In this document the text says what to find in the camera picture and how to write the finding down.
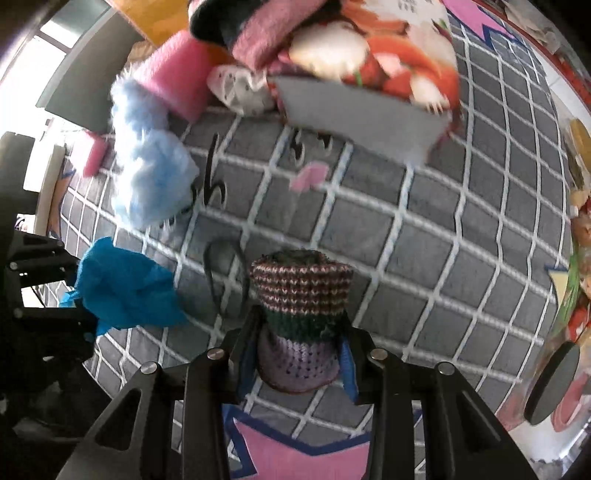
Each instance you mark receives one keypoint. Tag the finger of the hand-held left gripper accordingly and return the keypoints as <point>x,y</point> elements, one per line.
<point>41,263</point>
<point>55,330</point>

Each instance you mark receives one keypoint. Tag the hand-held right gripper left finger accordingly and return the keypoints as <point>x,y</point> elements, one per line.
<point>244,364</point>

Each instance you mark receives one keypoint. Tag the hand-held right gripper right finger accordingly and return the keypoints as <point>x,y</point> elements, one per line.
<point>349,376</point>

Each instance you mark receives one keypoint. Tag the striped knitted hat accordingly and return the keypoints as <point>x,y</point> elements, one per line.
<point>300,295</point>

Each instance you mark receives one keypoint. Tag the grey and white cardboard box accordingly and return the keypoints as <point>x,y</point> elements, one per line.
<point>87,83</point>

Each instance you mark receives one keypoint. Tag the large pink foam block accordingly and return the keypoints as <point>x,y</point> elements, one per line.
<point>180,74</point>

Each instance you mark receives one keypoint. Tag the pink and black knitted sock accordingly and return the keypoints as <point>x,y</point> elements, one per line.
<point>249,32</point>

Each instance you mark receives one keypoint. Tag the small pink foam block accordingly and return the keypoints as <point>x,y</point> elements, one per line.
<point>92,154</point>

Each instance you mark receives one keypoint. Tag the grey grid printed blanket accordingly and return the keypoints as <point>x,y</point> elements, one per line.
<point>415,258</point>

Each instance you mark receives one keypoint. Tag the light blue fluffy cloth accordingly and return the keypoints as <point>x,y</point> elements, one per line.
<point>147,161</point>

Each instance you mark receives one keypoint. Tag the black round disc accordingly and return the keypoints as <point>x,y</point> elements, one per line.
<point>554,383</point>

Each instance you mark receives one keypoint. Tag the pile of assorted clutter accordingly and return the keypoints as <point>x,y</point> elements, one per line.
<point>579,277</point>

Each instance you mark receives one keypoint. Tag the white polka dot cloth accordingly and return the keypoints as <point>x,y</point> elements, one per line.
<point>238,90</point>

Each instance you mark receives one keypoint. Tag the pink printed cardboard box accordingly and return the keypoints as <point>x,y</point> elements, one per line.
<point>369,69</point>

